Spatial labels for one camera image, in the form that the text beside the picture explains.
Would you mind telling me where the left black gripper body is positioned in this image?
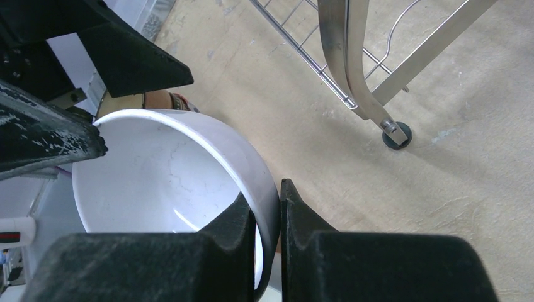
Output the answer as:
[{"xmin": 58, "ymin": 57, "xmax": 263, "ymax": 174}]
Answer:
[{"xmin": 1, "ymin": 1, "xmax": 109, "ymax": 104}]

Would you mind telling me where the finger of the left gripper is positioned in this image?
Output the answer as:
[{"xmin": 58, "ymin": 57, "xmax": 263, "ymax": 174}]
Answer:
[
  {"xmin": 1, "ymin": 82, "xmax": 108, "ymax": 179},
  {"xmin": 77, "ymin": 1, "xmax": 194, "ymax": 98}
]

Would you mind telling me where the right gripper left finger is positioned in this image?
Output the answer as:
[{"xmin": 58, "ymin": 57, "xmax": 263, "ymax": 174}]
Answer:
[{"xmin": 21, "ymin": 194, "xmax": 255, "ymax": 301}]

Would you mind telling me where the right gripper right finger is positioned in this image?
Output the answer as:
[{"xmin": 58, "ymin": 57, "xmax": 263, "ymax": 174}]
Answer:
[{"xmin": 280, "ymin": 179, "xmax": 498, "ymax": 301}]

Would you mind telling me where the steel two-tier dish rack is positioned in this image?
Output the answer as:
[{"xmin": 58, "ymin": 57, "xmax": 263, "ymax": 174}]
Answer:
[{"xmin": 252, "ymin": 1, "xmax": 495, "ymax": 150}]

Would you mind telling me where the clear plastic screw box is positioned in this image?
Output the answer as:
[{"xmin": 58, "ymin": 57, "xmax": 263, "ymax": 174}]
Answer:
[{"xmin": 140, "ymin": 0, "xmax": 176, "ymax": 42}]

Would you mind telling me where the brown glazed bowl stack top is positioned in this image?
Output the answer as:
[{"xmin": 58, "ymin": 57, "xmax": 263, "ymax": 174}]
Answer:
[{"xmin": 95, "ymin": 89, "xmax": 200, "ymax": 120}]

